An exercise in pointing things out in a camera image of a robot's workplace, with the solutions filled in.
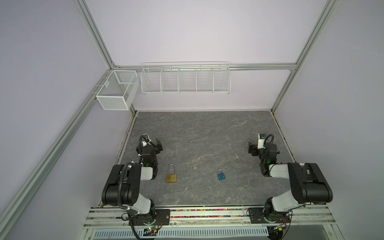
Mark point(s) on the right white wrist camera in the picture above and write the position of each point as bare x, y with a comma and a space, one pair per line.
261, 140

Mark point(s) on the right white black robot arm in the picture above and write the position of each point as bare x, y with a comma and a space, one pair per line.
308, 185

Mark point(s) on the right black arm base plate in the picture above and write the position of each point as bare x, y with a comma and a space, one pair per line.
261, 216

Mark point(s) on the brass padlock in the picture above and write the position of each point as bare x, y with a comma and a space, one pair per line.
172, 174

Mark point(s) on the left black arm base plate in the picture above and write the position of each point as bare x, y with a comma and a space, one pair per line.
157, 217

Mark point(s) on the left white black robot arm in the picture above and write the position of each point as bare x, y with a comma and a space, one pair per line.
122, 188

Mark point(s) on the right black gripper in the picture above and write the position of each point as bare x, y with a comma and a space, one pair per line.
253, 147

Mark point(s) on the blue padlock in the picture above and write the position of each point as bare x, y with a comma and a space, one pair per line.
221, 175

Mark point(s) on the white wire shelf basket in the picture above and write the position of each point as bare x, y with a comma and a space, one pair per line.
186, 78

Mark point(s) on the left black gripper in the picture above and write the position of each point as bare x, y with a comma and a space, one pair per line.
156, 145

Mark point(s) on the white vented cable duct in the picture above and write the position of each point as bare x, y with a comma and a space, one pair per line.
182, 233

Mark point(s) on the aluminium front rail frame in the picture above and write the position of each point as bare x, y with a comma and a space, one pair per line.
214, 216

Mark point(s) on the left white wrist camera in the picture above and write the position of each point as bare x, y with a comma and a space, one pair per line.
145, 140

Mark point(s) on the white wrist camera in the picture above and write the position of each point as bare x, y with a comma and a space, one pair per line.
145, 140
261, 140

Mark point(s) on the white mesh box basket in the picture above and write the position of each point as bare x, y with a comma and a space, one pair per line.
118, 90

